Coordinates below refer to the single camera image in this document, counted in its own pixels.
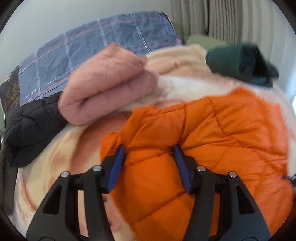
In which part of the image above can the orange puffer jacket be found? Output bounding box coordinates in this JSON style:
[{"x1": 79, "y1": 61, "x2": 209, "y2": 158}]
[{"x1": 100, "y1": 88, "x2": 293, "y2": 240}]

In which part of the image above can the brown fleece garment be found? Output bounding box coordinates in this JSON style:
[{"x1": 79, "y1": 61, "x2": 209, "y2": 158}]
[{"x1": 0, "y1": 144, "x2": 18, "y2": 215}]

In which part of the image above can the black puffer jacket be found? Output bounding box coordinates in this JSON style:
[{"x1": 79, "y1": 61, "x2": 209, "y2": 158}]
[{"x1": 4, "y1": 92, "x2": 67, "y2": 168}]

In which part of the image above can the dark floral pillow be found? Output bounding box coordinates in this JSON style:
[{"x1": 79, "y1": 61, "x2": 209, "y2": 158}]
[{"x1": 1, "y1": 66, "x2": 20, "y2": 113}]

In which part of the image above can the dark green garment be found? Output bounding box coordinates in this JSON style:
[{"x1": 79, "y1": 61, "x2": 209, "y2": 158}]
[{"x1": 205, "y1": 43, "x2": 280, "y2": 87}]

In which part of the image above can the pink quilted jacket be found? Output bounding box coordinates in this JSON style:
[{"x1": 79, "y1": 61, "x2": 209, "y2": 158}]
[{"x1": 58, "y1": 43, "x2": 159, "y2": 125}]

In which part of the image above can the cream fleece blanket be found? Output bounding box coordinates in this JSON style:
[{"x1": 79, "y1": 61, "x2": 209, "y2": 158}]
[{"x1": 11, "y1": 45, "x2": 295, "y2": 240}]

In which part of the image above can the blue plaid pillow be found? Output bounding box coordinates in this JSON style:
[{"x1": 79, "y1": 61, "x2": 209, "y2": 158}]
[{"x1": 18, "y1": 11, "x2": 181, "y2": 105}]

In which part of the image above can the green pillow right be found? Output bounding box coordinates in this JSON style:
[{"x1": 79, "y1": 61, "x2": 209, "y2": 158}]
[{"x1": 186, "y1": 35, "x2": 228, "y2": 50}]

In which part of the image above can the grey pleated curtain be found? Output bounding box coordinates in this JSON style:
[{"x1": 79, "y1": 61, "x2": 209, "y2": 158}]
[{"x1": 171, "y1": 0, "x2": 276, "y2": 45}]

